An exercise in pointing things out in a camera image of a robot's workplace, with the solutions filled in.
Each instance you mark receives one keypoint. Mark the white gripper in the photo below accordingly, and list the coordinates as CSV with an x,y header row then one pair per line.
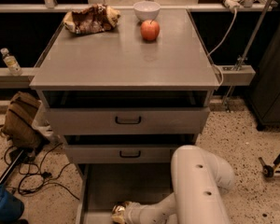
x,y
134,211

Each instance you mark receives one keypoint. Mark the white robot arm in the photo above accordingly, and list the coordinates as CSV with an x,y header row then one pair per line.
x,y
199,178

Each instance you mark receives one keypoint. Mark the grey bottom drawer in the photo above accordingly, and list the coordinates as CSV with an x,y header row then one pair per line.
x,y
105,185

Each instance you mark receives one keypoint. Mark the grey drawer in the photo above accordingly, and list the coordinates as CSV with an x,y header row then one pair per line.
x,y
105,185
124,112
125,148

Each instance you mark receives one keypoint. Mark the grey middle drawer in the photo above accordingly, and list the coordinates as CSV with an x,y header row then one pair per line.
x,y
125,148

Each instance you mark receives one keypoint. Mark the grey top drawer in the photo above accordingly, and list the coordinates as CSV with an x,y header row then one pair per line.
x,y
124,112

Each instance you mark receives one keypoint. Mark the grey drawer cabinet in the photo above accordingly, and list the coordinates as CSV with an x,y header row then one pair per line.
x,y
122,60

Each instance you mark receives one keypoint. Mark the blue container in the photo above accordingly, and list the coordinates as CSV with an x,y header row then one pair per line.
x,y
11,208

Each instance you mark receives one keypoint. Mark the brown backpack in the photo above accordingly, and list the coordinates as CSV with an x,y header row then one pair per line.
x,y
19,118

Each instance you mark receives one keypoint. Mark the black wheeled stand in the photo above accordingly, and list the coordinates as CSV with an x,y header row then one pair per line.
x,y
270,170

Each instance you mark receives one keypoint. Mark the red apple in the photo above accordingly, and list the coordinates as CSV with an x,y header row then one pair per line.
x,y
149,30

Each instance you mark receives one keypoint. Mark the dark cabinet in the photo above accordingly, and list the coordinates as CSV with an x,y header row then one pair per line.
x,y
264,91

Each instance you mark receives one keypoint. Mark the clear plastic bottle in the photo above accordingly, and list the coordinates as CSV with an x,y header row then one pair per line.
x,y
11,62

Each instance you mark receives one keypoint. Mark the metal tripod pole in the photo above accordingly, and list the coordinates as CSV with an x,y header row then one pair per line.
x,y
241,60

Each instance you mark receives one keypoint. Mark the crumpled brown chip bag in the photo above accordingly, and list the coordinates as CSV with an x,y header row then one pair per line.
x,y
92,20

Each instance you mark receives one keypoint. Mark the white bowl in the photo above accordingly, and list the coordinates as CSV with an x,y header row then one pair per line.
x,y
146,10

